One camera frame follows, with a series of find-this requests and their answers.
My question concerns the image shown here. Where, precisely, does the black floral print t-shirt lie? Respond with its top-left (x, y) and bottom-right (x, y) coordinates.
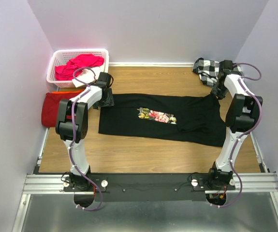
top-left (98, 94), bottom-right (226, 147)

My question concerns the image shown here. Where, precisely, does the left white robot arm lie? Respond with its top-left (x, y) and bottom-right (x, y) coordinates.
top-left (55, 72), bottom-right (114, 191)

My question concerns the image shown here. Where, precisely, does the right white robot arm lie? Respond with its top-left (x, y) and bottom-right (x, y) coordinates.
top-left (207, 60), bottom-right (263, 189)

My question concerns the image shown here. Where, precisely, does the black white checkered shirt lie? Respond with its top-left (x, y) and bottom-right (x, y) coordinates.
top-left (192, 58), bottom-right (243, 87)

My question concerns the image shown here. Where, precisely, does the white garment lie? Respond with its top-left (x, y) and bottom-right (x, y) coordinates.
top-left (72, 67), bottom-right (102, 88)

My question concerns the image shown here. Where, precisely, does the folded orange garment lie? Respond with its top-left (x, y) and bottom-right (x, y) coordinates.
top-left (51, 90), bottom-right (83, 94)

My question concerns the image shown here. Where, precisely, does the pink red garment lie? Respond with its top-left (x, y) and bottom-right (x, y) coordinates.
top-left (55, 54), bottom-right (104, 81)

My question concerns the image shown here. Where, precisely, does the folded dark red t-shirt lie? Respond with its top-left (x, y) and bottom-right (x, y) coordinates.
top-left (41, 93), bottom-right (78, 128)

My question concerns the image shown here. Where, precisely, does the white plastic laundry basket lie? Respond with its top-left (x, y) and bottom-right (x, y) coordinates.
top-left (46, 48), bottom-right (109, 88)

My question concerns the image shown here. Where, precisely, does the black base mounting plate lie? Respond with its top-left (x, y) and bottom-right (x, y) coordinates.
top-left (61, 172), bottom-right (235, 203)

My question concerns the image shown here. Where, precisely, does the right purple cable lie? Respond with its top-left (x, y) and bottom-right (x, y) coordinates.
top-left (210, 62), bottom-right (264, 209)

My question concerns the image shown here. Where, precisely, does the purple cable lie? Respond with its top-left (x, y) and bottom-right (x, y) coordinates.
top-left (70, 67), bottom-right (103, 212)
top-left (210, 62), bottom-right (264, 209)

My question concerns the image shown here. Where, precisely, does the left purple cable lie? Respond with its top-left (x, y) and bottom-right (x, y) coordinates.
top-left (70, 67), bottom-right (103, 212)

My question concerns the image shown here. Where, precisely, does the white wall trim strip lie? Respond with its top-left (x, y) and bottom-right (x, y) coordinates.
top-left (109, 62), bottom-right (194, 67)

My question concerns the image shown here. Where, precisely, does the aluminium frame rail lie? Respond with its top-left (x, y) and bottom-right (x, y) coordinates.
top-left (14, 129), bottom-right (278, 232)

